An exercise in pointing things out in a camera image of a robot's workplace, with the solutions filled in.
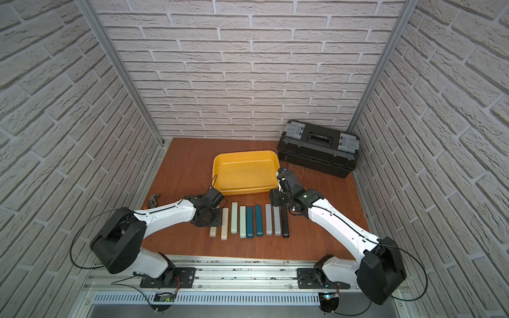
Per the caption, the long beige bar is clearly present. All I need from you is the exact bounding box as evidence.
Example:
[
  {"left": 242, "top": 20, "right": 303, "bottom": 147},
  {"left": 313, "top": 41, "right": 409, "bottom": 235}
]
[{"left": 221, "top": 207, "right": 229, "bottom": 241}]

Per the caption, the pale green bar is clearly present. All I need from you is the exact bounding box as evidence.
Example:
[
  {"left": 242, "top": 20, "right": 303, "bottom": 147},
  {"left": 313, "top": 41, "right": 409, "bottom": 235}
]
[{"left": 231, "top": 202, "right": 239, "bottom": 234}]

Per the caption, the light mint bar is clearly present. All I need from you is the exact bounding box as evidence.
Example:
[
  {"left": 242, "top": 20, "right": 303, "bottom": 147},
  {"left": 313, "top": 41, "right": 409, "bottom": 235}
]
[{"left": 239, "top": 205, "right": 247, "bottom": 239}]

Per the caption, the dark teal bar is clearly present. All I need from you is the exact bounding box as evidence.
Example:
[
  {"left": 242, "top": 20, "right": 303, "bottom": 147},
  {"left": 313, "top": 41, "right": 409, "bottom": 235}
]
[{"left": 246, "top": 206, "right": 254, "bottom": 239}]

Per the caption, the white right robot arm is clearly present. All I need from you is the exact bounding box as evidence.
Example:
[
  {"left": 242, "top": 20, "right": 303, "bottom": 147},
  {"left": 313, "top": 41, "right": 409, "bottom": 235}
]
[{"left": 269, "top": 168, "right": 406, "bottom": 305}]

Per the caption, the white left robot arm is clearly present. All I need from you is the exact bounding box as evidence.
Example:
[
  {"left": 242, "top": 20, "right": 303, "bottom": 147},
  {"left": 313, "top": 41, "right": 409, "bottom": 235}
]
[{"left": 90, "top": 188, "right": 224, "bottom": 286}]

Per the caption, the light grey bar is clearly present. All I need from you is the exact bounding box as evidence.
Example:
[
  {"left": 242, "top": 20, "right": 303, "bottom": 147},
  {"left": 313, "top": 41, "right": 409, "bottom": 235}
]
[{"left": 265, "top": 204, "right": 273, "bottom": 236}]

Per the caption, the black bar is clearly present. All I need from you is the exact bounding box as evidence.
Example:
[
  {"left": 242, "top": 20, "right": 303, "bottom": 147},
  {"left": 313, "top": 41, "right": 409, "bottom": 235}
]
[{"left": 280, "top": 207, "right": 290, "bottom": 239}]

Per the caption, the yellow plastic tray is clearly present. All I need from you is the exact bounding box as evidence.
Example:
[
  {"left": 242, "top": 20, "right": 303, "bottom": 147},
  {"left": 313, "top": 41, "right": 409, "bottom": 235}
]
[{"left": 212, "top": 151, "right": 280, "bottom": 196}]

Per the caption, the black plastic toolbox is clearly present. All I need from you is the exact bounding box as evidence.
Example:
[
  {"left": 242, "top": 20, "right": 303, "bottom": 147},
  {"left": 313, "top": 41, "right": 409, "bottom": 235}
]
[{"left": 277, "top": 120, "right": 360, "bottom": 178}]

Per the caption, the white vent grille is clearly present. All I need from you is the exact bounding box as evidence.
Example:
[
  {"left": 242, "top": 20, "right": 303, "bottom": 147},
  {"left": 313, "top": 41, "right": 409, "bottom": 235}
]
[{"left": 92, "top": 291, "right": 319, "bottom": 306}]

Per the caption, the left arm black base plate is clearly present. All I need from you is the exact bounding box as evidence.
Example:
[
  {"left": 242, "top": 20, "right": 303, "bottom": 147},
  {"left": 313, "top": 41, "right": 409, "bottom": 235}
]
[{"left": 140, "top": 267, "right": 196, "bottom": 289}]

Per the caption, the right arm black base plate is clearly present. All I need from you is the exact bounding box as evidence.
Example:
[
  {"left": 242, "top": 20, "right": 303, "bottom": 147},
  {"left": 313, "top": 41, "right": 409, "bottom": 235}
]
[{"left": 296, "top": 268, "right": 351, "bottom": 290}]

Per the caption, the aluminium front mounting rail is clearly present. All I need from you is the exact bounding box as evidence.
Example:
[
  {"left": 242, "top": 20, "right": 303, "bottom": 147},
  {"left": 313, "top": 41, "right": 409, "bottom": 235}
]
[{"left": 83, "top": 255, "right": 333, "bottom": 292}]

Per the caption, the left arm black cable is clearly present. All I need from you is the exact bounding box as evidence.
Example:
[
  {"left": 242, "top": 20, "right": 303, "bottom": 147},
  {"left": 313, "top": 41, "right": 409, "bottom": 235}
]
[{"left": 69, "top": 174, "right": 219, "bottom": 311}]

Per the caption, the aluminium right corner post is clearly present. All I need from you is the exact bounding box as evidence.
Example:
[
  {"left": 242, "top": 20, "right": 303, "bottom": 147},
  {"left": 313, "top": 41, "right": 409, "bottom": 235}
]
[{"left": 347, "top": 0, "right": 419, "bottom": 135}]

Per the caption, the aluminium corner post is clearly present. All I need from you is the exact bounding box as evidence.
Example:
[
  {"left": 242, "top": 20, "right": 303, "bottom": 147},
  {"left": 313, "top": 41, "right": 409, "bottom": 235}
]
[
  {"left": 76, "top": 0, "right": 165, "bottom": 147},
  {"left": 347, "top": 0, "right": 419, "bottom": 135}
]

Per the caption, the aluminium left corner post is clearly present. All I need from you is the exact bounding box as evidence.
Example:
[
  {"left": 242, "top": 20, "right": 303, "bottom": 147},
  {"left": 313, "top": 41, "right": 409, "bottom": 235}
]
[{"left": 76, "top": 0, "right": 165, "bottom": 147}]

